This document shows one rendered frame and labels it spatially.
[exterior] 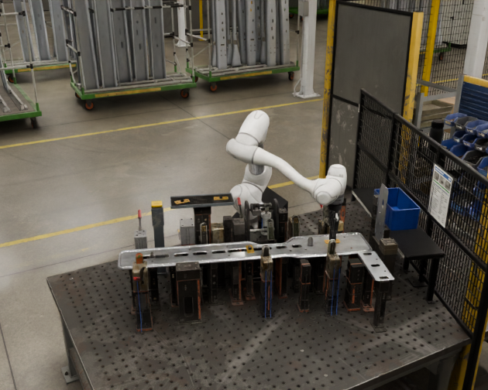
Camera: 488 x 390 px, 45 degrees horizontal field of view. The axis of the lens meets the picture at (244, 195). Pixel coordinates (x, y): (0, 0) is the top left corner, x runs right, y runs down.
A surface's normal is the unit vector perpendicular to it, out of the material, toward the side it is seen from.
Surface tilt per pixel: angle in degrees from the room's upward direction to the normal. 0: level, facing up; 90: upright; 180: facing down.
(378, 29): 89
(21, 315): 0
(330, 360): 0
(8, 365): 0
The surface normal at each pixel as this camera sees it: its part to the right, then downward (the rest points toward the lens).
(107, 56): 0.39, 0.32
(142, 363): 0.00, -0.91
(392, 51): -0.88, 0.19
